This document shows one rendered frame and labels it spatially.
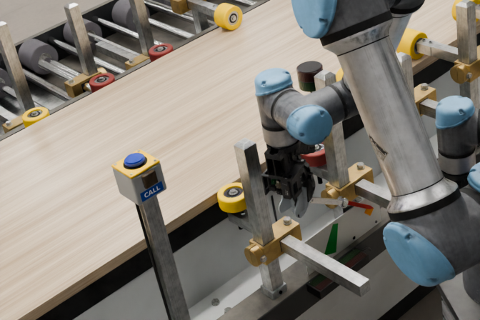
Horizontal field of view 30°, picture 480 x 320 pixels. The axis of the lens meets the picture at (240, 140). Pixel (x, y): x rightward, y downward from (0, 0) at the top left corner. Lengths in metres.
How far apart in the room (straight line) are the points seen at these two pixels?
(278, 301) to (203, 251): 0.24
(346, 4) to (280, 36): 1.50
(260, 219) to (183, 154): 0.41
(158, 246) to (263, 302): 0.40
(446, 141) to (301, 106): 0.33
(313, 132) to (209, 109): 0.86
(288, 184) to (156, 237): 0.29
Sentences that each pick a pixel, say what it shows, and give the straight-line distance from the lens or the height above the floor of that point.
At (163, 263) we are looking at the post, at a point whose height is 0.98.
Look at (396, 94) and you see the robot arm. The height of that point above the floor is 1.44.
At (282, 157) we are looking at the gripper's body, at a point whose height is 1.13.
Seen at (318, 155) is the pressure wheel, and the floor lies 0.91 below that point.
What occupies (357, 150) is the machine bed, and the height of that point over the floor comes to 0.74.
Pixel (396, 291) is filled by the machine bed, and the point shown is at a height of 0.15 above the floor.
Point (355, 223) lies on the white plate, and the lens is 2.23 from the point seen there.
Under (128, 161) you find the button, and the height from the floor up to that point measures 1.23.
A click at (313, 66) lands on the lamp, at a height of 1.17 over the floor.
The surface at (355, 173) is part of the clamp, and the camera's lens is 2.19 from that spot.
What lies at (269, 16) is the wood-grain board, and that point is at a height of 0.90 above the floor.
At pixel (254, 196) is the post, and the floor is 1.00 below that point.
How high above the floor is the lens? 2.12
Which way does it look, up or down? 32 degrees down
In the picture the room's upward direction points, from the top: 12 degrees counter-clockwise
